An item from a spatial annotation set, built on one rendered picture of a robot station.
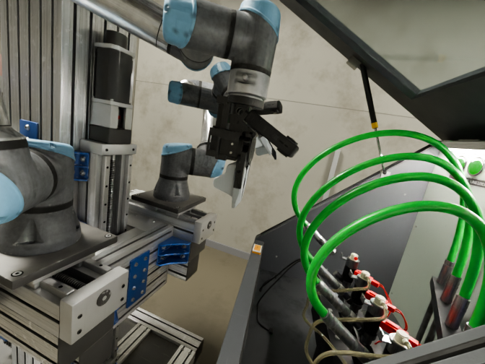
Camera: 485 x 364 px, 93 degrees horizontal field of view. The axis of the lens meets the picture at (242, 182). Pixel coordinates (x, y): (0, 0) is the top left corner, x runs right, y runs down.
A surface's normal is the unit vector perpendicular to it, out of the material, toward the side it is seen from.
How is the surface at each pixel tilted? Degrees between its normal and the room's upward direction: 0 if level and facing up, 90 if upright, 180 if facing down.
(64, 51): 90
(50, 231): 73
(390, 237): 90
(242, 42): 120
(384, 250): 90
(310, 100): 90
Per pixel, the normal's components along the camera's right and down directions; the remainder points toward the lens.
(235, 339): 0.18, -0.96
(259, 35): 0.22, 0.24
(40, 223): 0.67, -0.04
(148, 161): -0.32, 0.14
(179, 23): 0.08, 0.64
